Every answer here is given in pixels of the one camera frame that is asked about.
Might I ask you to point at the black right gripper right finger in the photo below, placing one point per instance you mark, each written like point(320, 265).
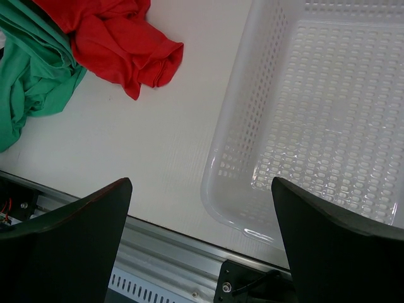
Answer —
point(336, 255)

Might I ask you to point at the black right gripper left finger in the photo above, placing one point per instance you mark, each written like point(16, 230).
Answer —
point(67, 254)

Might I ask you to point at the red tank top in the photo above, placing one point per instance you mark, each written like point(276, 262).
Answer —
point(113, 40)

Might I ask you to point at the white perforated plastic basket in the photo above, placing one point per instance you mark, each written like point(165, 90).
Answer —
point(315, 97)

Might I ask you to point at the green shirt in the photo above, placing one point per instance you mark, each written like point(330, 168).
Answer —
point(38, 71)

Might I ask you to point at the black left arm base bracket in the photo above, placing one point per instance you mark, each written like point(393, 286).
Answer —
point(18, 202)

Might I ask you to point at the white slotted cable duct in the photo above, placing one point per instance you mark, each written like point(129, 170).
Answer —
point(140, 290)

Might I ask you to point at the black right arm base bracket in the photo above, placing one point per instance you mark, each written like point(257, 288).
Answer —
point(238, 283)

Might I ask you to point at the aluminium front table rail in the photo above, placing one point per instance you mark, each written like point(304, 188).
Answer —
point(181, 264)

